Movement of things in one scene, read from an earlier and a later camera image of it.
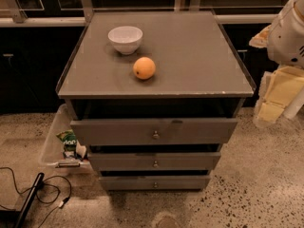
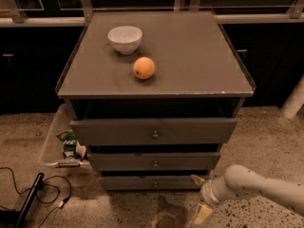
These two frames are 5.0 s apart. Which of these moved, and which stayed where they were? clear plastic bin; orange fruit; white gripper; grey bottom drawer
Moved: white gripper
Stayed: orange fruit; grey bottom drawer; clear plastic bin
